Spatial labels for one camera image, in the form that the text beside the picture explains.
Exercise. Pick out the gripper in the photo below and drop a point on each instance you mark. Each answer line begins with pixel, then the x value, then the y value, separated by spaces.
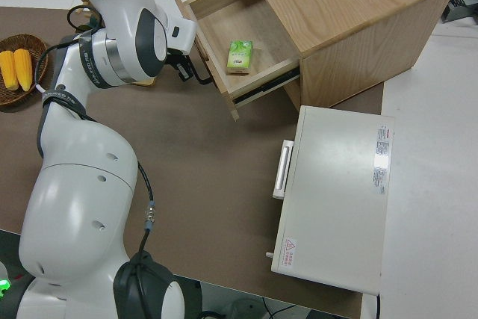
pixel 181 37

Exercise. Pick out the light oak wooden drawer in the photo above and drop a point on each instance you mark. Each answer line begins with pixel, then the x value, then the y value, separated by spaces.
pixel 239 16

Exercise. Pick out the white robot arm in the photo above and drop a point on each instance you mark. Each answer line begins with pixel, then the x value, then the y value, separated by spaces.
pixel 74 203

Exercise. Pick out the green drink carton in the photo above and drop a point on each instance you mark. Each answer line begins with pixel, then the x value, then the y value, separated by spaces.
pixel 239 57

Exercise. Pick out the round brown wicker basket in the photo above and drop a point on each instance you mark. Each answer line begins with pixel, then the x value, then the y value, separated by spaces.
pixel 33 50

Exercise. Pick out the yellow corn cob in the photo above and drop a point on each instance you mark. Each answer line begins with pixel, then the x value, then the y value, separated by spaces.
pixel 7 70
pixel 23 69

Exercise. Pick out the light oak wooden cabinet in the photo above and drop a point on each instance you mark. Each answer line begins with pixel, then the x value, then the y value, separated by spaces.
pixel 336 9

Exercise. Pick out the white toaster oven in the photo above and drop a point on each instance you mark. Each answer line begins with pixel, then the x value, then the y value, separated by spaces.
pixel 332 199

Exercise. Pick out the red warning sticker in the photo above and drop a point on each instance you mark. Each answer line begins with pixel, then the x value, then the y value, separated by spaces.
pixel 290 252

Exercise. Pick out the white printed oven label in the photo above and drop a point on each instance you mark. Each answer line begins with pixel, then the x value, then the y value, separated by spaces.
pixel 381 160

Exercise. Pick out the black metal drawer slide rail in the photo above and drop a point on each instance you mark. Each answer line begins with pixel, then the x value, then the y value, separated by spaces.
pixel 267 85

